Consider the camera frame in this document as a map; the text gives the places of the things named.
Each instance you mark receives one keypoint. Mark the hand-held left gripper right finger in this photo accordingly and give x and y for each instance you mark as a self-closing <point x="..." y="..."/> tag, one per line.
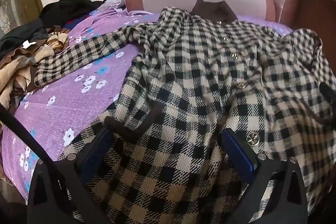
<point x="236" y="150"/>

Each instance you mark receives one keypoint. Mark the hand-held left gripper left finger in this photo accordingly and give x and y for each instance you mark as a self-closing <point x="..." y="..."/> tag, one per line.
<point x="95" y="150"/>

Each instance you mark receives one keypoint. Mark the black beige checked coat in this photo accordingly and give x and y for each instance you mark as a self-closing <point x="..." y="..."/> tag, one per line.
<point x="199" y="77"/>

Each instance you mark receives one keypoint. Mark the purple floral bedsheet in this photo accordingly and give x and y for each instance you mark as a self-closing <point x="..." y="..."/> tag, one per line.
<point x="65" y="108"/>

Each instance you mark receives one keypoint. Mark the brown beige patterned cloth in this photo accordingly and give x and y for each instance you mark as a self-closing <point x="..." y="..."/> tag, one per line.
<point x="23" y="64"/>

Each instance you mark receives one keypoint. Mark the blue red garment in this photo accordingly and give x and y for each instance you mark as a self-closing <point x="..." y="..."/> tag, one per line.
<point x="72" y="23"/>

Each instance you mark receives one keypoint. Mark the dark grey garment with tag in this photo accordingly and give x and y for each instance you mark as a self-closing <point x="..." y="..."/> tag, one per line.
<point x="18" y="35"/>

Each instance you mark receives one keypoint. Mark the black garment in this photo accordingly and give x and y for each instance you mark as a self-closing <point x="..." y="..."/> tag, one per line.
<point x="71" y="8"/>

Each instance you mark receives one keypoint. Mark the clear plastic wrap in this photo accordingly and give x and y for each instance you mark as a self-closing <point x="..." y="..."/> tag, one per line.
<point x="118" y="7"/>

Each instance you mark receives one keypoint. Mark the wooden cabinet with glass door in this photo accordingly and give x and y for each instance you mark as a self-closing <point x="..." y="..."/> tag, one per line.
<point x="15" y="3"/>

